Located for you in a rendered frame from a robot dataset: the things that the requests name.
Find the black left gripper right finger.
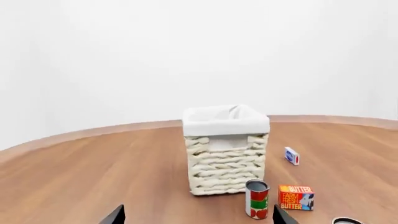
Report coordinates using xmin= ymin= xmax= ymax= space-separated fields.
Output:
xmin=272 ymin=203 xmax=300 ymax=224

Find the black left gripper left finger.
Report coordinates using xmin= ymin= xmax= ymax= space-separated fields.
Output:
xmin=102 ymin=203 xmax=126 ymax=224

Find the red and green soup can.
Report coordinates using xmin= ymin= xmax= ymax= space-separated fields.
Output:
xmin=244 ymin=179 xmax=269 ymax=220

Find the white woven basket with liner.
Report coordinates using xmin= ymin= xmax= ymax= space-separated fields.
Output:
xmin=182 ymin=104 xmax=270 ymax=196

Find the orange butter box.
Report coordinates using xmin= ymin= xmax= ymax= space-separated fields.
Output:
xmin=277 ymin=184 xmax=315 ymax=212

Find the small blue and white box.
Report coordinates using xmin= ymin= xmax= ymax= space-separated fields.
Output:
xmin=284 ymin=146 xmax=300 ymax=166

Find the can with dark rim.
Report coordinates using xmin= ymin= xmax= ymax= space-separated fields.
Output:
xmin=331 ymin=217 xmax=364 ymax=224

